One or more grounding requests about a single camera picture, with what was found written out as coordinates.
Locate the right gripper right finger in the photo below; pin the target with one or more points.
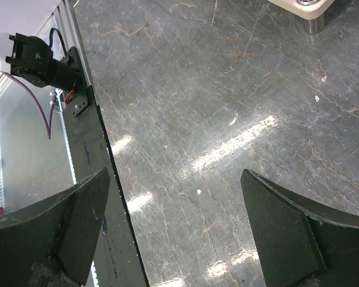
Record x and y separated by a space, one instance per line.
299 241

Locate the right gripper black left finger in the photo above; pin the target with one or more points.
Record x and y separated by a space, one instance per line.
52 242

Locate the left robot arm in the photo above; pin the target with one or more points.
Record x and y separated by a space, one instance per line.
31 58

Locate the white two-tier shelf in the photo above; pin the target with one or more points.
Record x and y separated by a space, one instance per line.
312 12

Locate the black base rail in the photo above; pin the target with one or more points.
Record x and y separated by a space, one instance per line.
117 259

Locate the slotted cable duct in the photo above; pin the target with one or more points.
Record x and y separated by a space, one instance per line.
92 278

